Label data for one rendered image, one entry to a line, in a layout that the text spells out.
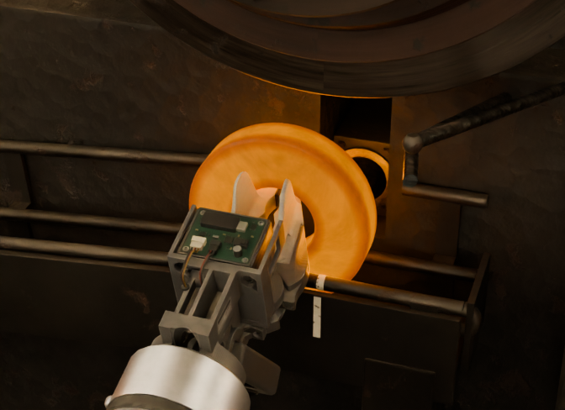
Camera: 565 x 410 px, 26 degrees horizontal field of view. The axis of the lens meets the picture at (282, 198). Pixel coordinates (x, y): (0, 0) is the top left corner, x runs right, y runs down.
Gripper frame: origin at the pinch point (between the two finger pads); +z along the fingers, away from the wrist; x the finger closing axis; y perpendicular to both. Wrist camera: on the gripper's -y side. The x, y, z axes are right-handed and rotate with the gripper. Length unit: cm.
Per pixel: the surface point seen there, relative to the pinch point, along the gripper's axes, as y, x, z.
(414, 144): 17.1, -13.2, -8.8
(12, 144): -3.6, 27.3, 3.5
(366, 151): -2.3, -4.7, 8.6
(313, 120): 2.4, -0.8, 6.7
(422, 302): -3.8, -12.9, -5.0
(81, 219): -8.1, 19.8, 0.1
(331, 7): 24.8, -7.3, -5.7
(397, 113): 4.1, -7.9, 7.3
